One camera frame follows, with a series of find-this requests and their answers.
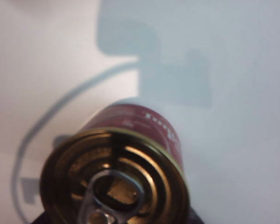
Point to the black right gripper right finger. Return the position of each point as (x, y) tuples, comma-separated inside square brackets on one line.
[(196, 218)]

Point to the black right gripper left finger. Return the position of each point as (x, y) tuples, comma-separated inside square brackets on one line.
[(39, 219)]

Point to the dark red tin can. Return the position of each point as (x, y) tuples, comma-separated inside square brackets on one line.
[(130, 121)]

